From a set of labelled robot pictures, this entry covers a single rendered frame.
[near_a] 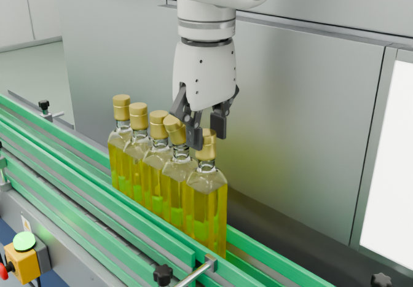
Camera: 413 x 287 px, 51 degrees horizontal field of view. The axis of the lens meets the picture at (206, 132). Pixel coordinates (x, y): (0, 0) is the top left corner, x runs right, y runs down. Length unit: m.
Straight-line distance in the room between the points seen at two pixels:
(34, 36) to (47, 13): 0.40
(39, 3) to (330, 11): 6.57
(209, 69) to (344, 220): 0.34
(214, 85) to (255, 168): 0.23
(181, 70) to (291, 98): 0.20
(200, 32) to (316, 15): 0.18
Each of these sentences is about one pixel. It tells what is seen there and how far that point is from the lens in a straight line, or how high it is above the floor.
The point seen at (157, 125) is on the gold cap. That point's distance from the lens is 0.77.
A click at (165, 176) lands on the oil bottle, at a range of 0.77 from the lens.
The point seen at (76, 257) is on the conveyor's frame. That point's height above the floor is 1.04.
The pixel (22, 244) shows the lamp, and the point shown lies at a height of 1.02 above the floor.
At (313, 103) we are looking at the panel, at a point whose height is 1.38.
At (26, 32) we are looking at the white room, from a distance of 7.06.
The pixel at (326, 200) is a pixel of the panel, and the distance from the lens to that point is 0.76.
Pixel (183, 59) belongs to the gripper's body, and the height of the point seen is 1.46.
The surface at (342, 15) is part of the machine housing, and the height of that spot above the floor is 1.52.
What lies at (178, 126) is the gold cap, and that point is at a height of 1.34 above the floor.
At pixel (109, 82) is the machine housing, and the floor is 1.26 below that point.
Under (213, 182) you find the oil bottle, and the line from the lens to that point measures 0.72.
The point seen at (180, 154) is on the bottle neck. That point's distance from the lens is 0.75.
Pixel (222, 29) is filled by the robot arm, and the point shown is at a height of 1.51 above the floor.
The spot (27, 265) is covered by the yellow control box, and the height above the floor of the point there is 0.97.
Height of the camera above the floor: 1.63
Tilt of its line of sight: 26 degrees down
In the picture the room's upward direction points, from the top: straight up
